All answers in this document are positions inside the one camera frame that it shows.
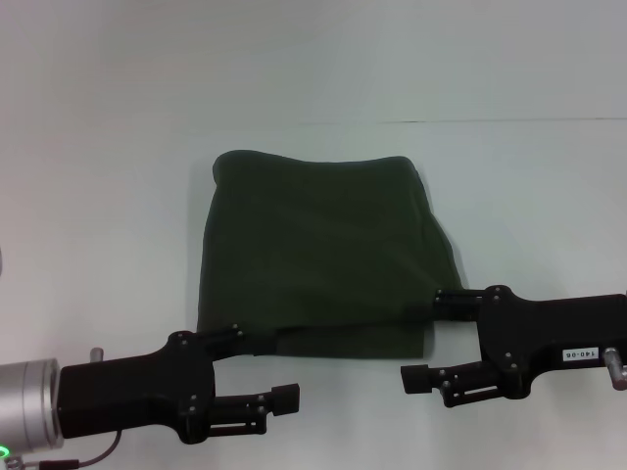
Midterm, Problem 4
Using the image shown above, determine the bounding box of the dark green FREE! t-shirt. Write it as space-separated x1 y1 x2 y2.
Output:
195 150 467 361

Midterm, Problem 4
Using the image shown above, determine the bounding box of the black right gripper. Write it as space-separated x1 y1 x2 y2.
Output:
400 285 627 409

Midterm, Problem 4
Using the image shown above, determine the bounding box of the dark left wrist cable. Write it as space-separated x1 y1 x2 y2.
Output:
36 430 122 467

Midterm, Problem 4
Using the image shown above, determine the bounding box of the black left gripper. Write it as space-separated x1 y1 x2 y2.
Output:
57 322 301 446

